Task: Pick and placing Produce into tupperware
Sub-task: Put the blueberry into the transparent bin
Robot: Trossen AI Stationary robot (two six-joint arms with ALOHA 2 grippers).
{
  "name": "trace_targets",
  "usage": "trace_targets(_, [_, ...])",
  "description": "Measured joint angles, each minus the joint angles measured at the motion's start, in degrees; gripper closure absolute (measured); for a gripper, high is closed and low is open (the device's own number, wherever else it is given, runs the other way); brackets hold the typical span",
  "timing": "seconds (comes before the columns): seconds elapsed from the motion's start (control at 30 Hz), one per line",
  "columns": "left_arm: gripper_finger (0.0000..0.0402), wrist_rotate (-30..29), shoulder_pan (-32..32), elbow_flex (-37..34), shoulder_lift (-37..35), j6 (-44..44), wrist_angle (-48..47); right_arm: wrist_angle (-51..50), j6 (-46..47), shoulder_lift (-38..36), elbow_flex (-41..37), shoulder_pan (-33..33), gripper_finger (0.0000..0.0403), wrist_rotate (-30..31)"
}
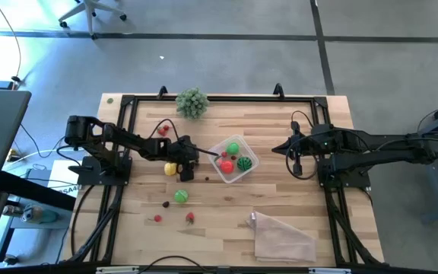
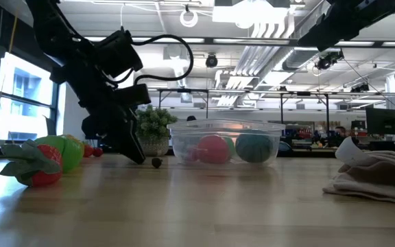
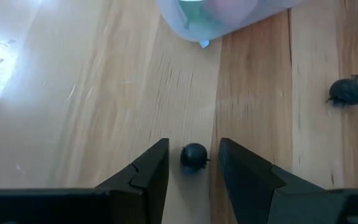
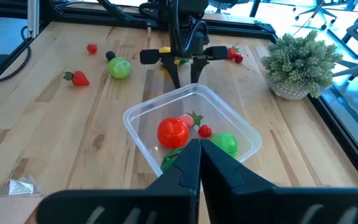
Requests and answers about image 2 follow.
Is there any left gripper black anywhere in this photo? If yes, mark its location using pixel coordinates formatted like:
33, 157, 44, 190
63, 68, 152, 165

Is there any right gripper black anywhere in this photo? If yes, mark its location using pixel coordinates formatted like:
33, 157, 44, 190
298, 0, 390, 52

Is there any green toy apple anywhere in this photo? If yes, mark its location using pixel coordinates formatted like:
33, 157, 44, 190
34, 134, 84, 174

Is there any large red toy tomato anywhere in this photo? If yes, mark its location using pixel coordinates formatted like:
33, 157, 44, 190
196, 134, 232, 165

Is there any large red toy strawberry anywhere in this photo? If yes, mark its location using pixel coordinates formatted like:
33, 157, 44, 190
0, 138, 64, 188

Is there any clear plastic tupperware container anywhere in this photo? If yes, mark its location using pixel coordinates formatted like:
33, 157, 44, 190
166, 118, 287, 168

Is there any striped green toy watermelon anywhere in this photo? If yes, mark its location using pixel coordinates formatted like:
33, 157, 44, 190
235, 132, 274, 164

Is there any black ceiling device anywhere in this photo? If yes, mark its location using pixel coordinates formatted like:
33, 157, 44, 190
315, 49, 345, 71

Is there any artificial green potted plant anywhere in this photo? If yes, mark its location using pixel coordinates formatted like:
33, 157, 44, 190
134, 104, 179, 158

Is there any seated person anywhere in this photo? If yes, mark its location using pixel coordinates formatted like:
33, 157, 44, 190
333, 126, 349, 147

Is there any black computer monitor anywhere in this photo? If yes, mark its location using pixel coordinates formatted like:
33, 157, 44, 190
365, 107, 395, 137

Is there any large office window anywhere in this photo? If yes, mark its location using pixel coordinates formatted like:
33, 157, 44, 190
0, 51, 60, 141

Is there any folded beige cloth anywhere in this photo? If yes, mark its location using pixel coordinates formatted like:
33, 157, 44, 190
322, 136, 395, 207

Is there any black overhead rig frame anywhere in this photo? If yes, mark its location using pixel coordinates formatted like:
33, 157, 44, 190
158, 88, 331, 121

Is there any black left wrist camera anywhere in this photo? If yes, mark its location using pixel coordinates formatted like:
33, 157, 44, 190
94, 28, 144, 79

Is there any black ceiling camera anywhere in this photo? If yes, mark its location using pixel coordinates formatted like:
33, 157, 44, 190
205, 54, 219, 69

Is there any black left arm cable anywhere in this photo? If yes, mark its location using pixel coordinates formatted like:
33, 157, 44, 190
130, 33, 195, 85

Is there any black frame handle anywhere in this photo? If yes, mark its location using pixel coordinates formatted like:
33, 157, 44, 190
277, 140, 294, 154

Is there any black aluminium table frame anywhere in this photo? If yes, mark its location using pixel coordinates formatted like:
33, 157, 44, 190
0, 146, 338, 159

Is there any white coiled ceiling cable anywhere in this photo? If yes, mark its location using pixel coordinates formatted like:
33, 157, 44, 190
179, 9, 199, 28

